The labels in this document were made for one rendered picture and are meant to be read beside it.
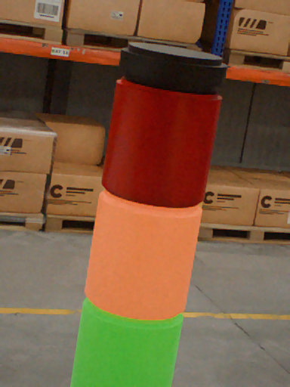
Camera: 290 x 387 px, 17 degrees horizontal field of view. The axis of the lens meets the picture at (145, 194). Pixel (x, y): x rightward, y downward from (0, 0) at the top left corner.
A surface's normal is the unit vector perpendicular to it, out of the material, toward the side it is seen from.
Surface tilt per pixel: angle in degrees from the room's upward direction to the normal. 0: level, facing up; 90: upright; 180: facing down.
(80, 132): 87
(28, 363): 0
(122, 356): 90
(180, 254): 90
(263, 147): 90
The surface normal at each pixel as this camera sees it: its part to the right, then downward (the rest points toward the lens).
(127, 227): -0.36, 0.16
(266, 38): 0.37, 0.28
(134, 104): -0.59, 0.10
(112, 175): -0.77, 0.03
